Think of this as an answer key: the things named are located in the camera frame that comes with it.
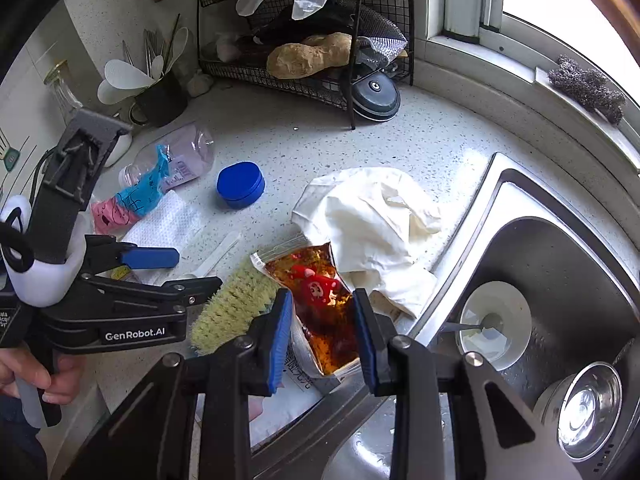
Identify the white ladle spoon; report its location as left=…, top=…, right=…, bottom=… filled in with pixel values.
left=164, top=26, right=190, bottom=75

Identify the garlic bulb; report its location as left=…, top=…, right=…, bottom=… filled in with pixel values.
left=186, top=72, right=215, bottom=98

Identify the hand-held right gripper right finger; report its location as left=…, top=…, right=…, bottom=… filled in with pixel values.
left=351, top=287, right=583, bottom=480

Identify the white bowl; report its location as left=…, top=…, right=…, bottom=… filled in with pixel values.
left=456, top=281, right=532, bottom=372

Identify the white window frame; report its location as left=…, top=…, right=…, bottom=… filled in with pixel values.
left=425, top=0, right=640, bottom=176

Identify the white rice paddle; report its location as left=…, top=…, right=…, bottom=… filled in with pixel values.
left=97, top=59, right=156, bottom=106

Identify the bundle of metal chopsticks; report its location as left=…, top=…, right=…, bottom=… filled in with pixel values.
left=122, top=12, right=182, bottom=81

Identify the stainless steel bowl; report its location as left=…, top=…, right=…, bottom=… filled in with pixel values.
left=532, top=361, right=623, bottom=461

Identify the steel wool pad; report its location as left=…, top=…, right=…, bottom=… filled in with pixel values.
left=546, top=55, right=627, bottom=125

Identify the bristle scrub brush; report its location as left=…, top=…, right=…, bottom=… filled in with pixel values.
left=190, top=257, right=281, bottom=356

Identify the blue round lid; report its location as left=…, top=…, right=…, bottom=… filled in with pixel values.
left=216, top=161, right=266, bottom=209

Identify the dark round lid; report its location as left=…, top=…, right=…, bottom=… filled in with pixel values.
left=350, top=71, right=402, bottom=122

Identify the stainless steel sink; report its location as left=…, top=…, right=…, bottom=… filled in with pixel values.
left=250, top=152, right=640, bottom=480

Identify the person's left hand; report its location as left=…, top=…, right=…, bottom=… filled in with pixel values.
left=0, top=347, right=87, bottom=406

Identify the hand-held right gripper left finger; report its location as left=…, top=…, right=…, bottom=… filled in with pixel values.
left=65, top=287, right=296, bottom=480

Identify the silver mesh scourer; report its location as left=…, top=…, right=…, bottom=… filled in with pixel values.
left=350, top=5, right=408, bottom=68

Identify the glass bottle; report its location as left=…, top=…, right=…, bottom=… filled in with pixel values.
left=44, top=60, right=83, bottom=126

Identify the white printed packet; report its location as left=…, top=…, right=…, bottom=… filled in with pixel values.
left=247, top=330, right=351, bottom=448

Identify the black utensil cup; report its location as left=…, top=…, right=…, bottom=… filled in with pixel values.
left=131, top=72, right=188, bottom=128

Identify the cream cloth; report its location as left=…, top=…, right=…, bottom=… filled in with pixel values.
left=291, top=166, right=443, bottom=319

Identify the metal spoon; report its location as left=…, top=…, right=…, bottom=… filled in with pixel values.
left=440, top=314, right=503, bottom=337

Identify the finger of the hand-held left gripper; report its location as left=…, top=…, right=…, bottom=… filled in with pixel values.
left=80, top=275, right=224, bottom=312
left=82, top=235, right=181, bottom=274

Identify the dark bag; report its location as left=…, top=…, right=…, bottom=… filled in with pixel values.
left=250, top=2, right=363, bottom=47

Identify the blue wrapper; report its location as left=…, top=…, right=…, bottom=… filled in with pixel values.
left=91, top=122, right=217, bottom=237

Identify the white paper towel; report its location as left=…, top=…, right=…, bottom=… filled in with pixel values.
left=120, top=190, right=203, bottom=286

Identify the red sauce packet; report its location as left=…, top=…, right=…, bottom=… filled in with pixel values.
left=250, top=241, right=363, bottom=378

